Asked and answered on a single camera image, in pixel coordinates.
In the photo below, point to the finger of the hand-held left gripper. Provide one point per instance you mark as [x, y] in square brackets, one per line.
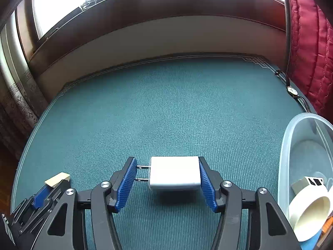
[56, 191]
[41, 195]

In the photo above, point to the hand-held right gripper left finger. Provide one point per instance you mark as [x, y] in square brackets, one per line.
[126, 185]

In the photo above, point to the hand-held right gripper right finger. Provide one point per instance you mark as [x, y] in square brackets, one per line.
[208, 187]

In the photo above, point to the light wooden rectangular block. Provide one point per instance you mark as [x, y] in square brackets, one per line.
[57, 178]

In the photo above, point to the white wall charger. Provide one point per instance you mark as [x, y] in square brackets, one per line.
[174, 173]

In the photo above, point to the clear plastic bowl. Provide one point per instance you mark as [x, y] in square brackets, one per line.
[286, 145]

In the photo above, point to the white striped triangular block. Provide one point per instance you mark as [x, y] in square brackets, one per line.
[301, 183]

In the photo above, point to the orange block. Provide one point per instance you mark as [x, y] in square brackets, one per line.
[328, 229]

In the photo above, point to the beige patterned curtain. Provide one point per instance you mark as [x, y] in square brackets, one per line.
[20, 101]

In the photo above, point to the blue flat piece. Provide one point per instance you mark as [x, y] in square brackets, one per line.
[309, 243]

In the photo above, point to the wristwatch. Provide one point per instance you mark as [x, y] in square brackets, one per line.
[292, 90]

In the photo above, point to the red quilted cloth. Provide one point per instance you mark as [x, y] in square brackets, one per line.
[312, 44]

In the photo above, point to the wooden framed window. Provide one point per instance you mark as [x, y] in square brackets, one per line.
[65, 0]

